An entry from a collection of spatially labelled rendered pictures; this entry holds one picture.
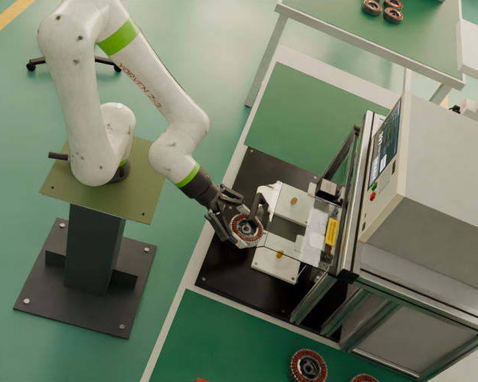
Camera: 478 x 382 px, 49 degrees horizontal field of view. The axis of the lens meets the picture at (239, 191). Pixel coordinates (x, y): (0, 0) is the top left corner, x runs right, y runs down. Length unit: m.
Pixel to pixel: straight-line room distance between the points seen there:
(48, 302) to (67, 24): 1.37
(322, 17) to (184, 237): 1.38
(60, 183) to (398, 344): 1.14
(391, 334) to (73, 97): 1.07
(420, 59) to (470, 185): 1.70
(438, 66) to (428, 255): 1.81
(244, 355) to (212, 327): 0.12
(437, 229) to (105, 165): 0.89
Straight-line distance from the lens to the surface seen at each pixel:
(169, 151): 1.48
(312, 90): 2.44
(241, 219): 1.66
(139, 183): 1.79
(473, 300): 1.53
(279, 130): 2.16
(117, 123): 1.61
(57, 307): 2.35
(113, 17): 1.41
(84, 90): 1.36
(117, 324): 2.33
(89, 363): 2.28
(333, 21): 3.01
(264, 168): 1.95
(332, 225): 1.49
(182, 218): 2.68
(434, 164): 1.44
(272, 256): 1.71
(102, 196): 1.74
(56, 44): 1.28
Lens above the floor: 2.13
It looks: 47 degrees down
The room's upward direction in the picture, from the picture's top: 25 degrees clockwise
